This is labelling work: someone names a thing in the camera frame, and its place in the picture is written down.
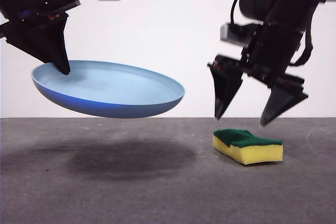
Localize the yellow sponge with green pad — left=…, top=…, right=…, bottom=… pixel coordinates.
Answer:
left=213, top=129, right=284, bottom=166

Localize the blue round plate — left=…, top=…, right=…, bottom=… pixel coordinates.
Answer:
left=30, top=60, right=186, bottom=119

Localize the black looped cable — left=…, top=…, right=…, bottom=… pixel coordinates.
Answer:
left=288, top=28, right=314, bottom=67

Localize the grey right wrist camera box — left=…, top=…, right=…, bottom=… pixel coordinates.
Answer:
left=219, top=23, right=259, bottom=44

